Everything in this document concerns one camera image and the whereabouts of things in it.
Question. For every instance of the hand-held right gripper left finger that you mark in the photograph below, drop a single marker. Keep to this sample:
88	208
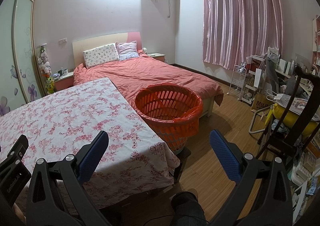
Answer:
92	157

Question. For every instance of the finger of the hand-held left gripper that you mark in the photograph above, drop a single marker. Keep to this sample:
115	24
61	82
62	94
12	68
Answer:
17	151

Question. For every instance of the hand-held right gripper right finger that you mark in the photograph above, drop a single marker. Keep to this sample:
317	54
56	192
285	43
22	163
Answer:
225	159

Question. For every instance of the orange plastic basket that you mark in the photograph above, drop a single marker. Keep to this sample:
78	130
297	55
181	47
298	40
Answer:
172	124

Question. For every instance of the person's left hand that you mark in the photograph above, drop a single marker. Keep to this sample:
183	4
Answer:
19	213

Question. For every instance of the dark wooden table leg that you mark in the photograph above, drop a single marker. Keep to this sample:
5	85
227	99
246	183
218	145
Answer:
183	156

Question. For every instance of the person's leg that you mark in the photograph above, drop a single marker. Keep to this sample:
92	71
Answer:
187	208

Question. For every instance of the brown paper bag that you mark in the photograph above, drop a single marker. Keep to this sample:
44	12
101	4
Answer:
260	104

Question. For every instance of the yellow plastic tub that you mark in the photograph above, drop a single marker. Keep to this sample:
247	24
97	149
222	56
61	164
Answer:
282	113

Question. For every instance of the white shelf cart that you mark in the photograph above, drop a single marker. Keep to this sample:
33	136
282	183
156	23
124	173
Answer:
255	91

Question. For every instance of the pink white nightstand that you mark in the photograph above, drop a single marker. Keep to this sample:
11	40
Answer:
63	82

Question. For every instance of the clear tube of plush toys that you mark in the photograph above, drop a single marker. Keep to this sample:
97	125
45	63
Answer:
46	71

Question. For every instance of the white paper bag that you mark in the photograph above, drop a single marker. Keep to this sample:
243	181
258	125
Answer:
258	78

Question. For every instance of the white mug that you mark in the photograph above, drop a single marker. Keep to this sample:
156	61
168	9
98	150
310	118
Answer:
65	72

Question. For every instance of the wardrobe with purple flowers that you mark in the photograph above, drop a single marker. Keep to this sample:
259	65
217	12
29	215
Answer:
15	53

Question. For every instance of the dark wooden chair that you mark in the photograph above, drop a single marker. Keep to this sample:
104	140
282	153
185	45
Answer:
297	91

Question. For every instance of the floral pillow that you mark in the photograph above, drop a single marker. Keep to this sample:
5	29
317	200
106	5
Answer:
101	55

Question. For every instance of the bed with pink cover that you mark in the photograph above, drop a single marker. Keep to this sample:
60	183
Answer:
155	76

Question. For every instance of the cluttered desk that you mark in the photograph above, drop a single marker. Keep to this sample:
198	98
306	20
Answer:
287	76

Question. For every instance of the striped lilac pillow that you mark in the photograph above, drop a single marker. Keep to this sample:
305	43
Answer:
127	50

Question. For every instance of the beige pink bed headboard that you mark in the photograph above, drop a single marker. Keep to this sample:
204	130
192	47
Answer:
100	41

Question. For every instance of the small wooden nightstand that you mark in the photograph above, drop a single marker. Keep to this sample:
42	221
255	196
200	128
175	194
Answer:
156	56

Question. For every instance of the pink satin curtain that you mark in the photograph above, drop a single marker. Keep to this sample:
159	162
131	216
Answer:
242	16

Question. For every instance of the air conditioner pipe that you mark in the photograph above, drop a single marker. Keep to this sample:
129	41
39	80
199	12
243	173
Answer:
170	3

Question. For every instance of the white tubular chair frame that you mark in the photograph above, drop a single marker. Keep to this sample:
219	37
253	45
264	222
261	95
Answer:
255	121

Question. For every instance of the white wall switch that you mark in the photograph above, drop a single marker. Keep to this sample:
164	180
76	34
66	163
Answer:
63	40

